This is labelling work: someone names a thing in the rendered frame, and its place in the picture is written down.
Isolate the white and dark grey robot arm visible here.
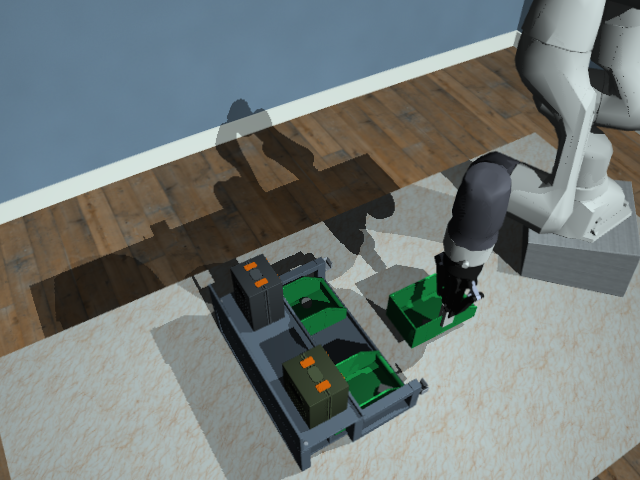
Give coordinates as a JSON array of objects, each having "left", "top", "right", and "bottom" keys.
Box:
[{"left": 443, "top": 0, "right": 640, "bottom": 268}]

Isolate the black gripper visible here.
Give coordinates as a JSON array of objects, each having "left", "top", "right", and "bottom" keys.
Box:
[{"left": 434, "top": 252, "right": 484, "bottom": 328}]

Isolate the grey metal shelf rack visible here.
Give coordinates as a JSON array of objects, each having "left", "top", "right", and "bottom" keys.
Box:
[{"left": 208, "top": 257, "right": 429, "bottom": 472}]

